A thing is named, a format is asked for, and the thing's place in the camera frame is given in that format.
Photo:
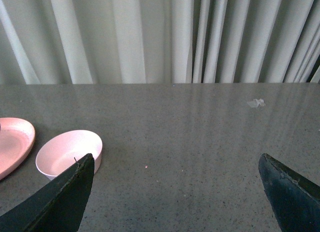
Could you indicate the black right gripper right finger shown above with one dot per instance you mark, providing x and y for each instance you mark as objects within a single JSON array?
[{"x": 295, "y": 200}]

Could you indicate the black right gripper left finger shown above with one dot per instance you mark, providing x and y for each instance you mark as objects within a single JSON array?
[{"x": 57, "y": 207}]

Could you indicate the pale pink bowl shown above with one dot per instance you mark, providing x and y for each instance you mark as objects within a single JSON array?
[{"x": 64, "y": 150}]

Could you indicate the pink plate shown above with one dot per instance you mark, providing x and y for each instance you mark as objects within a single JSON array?
[{"x": 17, "y": 137}]

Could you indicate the clear tape scrap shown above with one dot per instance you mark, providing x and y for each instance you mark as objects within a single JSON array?
[{"x": 255, "y": 103}]

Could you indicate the white pleated curtain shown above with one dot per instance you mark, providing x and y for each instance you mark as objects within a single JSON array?
[{"x": 159, "y": 41}]

